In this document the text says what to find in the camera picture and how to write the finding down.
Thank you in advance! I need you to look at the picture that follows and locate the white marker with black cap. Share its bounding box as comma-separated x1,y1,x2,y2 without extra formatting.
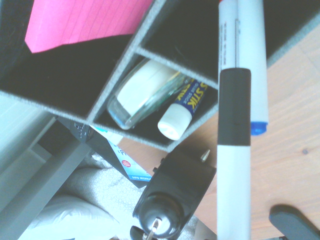
216,67,252,240

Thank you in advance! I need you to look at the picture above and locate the grey fabric desk holder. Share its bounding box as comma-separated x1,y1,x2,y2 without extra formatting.
0,0,320,154

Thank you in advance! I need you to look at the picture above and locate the white marker with blue end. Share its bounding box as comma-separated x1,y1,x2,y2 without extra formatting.
236,0,270,137

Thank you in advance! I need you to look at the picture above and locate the blue yellow glue stick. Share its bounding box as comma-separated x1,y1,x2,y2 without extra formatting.
157,79,209,141

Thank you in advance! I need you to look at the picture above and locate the clear bottle with white label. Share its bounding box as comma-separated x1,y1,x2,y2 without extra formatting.
106,58,191,131

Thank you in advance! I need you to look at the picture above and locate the light blue white book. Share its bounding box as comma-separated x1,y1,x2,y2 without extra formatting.
90,124,154,182

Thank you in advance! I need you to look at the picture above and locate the black twin-bell alarm clock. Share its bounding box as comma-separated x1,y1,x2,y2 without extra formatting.
129,144,218,240

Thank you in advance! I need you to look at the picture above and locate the white patterned cloth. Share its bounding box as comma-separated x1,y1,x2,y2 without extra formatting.
17,149,219,240

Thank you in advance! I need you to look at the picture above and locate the pink sticky note pad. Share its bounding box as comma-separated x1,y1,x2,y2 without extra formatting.
24,0,154,54

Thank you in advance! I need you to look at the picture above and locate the black headphone hanger clamp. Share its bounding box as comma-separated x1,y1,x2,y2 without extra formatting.
269,204,320,240

